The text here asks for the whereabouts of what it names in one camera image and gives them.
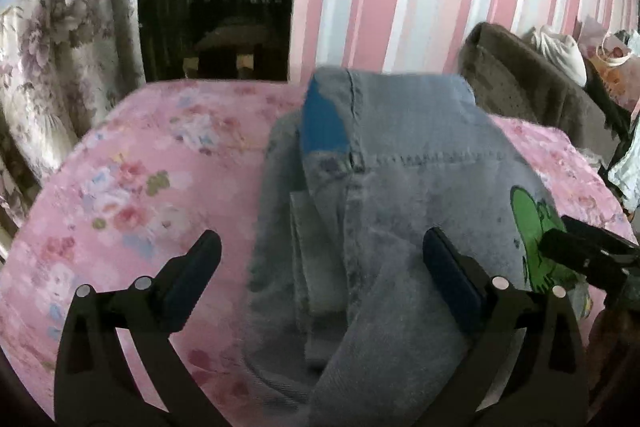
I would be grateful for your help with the brown blanket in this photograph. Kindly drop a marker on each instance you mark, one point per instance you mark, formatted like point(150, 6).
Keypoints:
point(525, 82)

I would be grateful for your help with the printed tote bag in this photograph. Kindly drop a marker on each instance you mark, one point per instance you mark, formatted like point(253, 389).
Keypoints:
point(616, 74)

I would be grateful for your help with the white garment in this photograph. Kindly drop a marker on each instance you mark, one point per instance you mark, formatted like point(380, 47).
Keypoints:
point(565, 54)

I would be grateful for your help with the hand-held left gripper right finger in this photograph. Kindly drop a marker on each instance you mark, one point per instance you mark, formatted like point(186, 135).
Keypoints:
point(452, 282)

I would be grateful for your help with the floral curtain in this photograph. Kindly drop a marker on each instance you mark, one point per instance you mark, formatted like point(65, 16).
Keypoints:
point(50, 72)

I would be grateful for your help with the pink floral bed sheet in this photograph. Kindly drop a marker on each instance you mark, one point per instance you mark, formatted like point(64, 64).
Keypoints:
point(150, 187)

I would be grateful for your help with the printed denim jacket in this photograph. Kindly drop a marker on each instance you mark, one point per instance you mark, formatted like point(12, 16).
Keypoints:
point(400, 187)

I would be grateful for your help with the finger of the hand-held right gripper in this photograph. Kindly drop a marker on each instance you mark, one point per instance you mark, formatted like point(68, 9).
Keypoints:
point(595, 232)
point(575, 252)

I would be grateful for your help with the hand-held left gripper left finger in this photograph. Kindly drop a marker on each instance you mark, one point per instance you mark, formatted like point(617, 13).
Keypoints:
point(186, 292)

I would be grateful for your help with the person's right forearm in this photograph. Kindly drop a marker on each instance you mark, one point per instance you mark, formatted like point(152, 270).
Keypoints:
point(615, 347)

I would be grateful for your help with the pale crumpled cloth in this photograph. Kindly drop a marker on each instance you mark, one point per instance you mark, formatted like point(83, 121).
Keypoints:
point(627, 177)

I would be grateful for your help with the black garment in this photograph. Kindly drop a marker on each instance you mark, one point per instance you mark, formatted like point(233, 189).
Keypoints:
point(607, 107)

